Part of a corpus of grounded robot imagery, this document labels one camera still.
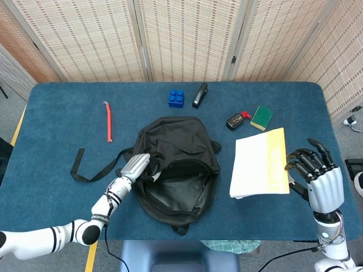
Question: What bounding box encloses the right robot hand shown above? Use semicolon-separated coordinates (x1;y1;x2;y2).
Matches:
284;138;345;213

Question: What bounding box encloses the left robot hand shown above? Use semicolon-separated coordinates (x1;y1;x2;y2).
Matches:
118;152;165;184

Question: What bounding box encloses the black backpack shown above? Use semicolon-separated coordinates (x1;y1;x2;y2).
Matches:
70;116;222;236

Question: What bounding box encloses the yellow white notebook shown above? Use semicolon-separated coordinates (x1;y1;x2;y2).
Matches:
229;127;291;199

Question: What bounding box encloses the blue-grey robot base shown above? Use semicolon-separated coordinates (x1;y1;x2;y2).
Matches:
119;240;240;272

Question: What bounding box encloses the black box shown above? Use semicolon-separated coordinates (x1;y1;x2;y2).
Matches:
344;158;363;178

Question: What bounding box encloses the red stick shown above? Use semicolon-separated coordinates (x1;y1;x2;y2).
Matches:
102;100;113;144

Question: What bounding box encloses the blue felt table cover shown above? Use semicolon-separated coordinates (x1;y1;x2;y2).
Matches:
0;81;363;241

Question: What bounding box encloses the blue toy brick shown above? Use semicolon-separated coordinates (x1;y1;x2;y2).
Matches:
168;90;185;109

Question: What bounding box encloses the green and yellow sponge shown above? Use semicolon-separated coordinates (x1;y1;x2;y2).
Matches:
250;105;275;132

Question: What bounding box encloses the black stapler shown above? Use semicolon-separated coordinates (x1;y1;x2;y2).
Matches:
191;82;209;109

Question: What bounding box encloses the black bottle with red cap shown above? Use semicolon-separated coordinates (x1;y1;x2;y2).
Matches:
225;110;252;131

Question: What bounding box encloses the green checked cloth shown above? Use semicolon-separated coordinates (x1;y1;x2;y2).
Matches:
200;240;261;255

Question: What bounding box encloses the woven folding screen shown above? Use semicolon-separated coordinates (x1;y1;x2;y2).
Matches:
0;0;363;120

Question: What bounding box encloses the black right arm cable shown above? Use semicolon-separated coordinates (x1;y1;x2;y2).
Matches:
256;245;320;272

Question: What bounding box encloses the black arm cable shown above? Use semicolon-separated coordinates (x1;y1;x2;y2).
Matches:
104;223;127;272
256;245;320;272

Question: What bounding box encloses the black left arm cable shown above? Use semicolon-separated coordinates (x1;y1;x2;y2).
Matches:
104;223;127;272

